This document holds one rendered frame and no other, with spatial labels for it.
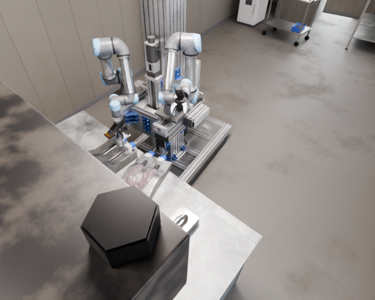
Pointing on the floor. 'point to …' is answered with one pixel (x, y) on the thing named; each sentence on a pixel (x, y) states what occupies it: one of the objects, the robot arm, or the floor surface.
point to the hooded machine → (252, 12)
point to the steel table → (371, 28)
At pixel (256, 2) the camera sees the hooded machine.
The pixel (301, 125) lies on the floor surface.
